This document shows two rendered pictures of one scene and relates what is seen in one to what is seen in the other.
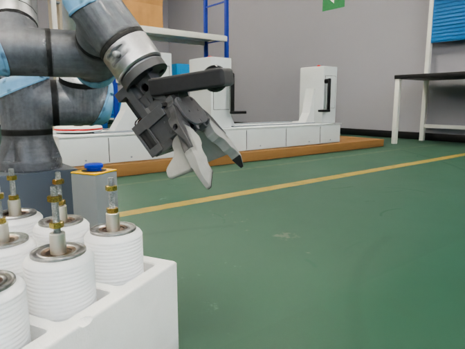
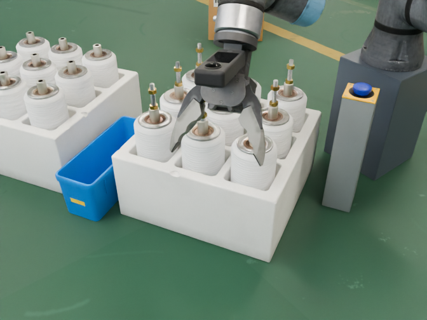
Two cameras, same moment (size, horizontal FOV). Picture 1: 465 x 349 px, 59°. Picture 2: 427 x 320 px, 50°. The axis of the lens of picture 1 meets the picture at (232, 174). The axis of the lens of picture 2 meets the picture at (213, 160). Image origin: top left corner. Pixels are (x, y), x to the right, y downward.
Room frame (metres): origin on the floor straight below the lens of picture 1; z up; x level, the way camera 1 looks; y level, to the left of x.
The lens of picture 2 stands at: (0.59, -0.58, 0.80)
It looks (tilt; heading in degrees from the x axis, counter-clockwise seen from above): 37 degrees down; 90
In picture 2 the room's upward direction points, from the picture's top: straight up
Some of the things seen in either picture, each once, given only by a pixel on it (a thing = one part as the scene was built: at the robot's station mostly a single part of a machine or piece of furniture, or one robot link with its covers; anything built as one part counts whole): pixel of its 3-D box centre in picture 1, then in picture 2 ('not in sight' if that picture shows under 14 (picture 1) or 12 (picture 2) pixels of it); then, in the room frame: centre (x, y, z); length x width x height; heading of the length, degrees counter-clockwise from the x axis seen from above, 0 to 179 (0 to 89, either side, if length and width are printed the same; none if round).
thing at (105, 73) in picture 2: not in sight; (103, 84); (0.26, 0.64, 0.16); 0.10 x 0.10 x 0.18
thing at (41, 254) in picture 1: (58, 252); (203, 131); (0.57, 0.25, 0.25); 0.08 x 0.08 x 0.01
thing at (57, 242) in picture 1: (57, 243); (203, 126); (0.57, 0.25, 0.26); 0.02 x 0.02 x 0.03
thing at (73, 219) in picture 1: (61, 221); (272, 116); (0.72, 0.31, 0.25); 0.08 x 0.08 x 0.01
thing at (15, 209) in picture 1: (14, 208); (288, 89); (0.77, 0.42, 0.26); 0.02 x 0.02 x 0.03
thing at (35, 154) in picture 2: not in sight; (49, 115); (0.11, 0.58, 0.09); 0.39 x 0.39 x 0.18; 67
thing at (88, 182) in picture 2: not in sight; (111, 166); (0.32, 0.38, 0.06); 0.30 x 0.11 x 0.12; 66
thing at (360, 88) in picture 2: (93, 167); (361, 90); (0.91, 0.31, 0.32); 0.04 x 0.04 x 0.02
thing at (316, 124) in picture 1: (265, 103); not in sight; (3.81, -0.30, 0.45); 1.51 x 0.57 x 0.74; 128
